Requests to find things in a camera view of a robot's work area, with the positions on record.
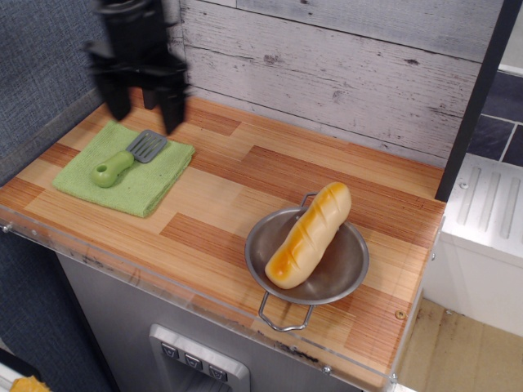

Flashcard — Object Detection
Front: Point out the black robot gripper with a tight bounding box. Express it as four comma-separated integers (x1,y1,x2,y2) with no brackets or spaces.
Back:
84,1,187,135

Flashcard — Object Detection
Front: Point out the green handled grey toy spatula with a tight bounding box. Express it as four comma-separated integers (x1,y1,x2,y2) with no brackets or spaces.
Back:
90,130,168,188

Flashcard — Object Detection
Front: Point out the green folded cloth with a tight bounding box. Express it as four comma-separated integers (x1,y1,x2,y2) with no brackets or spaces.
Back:
52,121,194,217

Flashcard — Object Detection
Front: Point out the grey toy fridge cabinet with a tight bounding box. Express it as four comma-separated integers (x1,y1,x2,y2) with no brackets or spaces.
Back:
55,251,371,392

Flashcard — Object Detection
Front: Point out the toy bread loaf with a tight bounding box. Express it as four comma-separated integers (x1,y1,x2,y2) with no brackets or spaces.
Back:
265,182,352,289

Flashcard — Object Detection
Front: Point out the silver dispenser button panel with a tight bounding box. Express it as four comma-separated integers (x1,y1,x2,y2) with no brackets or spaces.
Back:
149,323,251,391

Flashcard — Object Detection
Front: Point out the yellow object at corner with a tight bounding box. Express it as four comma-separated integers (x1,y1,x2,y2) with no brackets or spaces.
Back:
9,376,51,392

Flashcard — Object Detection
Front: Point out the white toy sink unit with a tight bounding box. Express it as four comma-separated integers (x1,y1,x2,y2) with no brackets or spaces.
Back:
422,154,522,335

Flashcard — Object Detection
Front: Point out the black left frame post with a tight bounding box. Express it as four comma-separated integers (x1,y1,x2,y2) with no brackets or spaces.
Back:
142,1,181,109

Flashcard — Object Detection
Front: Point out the black frame post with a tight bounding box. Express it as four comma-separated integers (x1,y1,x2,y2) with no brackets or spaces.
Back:
142,1,181,109
435,0,522,202

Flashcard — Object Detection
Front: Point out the metal bowl with wire handles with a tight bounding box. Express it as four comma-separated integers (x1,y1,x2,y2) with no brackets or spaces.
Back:
244,192,369,332

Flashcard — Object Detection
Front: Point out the black right frame post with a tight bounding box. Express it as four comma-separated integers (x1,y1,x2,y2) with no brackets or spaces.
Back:
435,0,522,202

